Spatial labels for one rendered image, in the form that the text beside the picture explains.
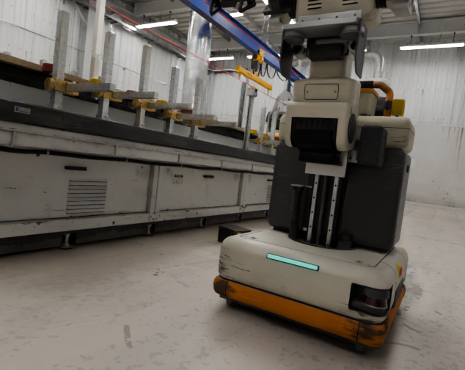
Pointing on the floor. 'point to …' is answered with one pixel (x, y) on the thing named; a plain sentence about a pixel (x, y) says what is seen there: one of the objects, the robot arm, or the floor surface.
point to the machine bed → (103, 181)
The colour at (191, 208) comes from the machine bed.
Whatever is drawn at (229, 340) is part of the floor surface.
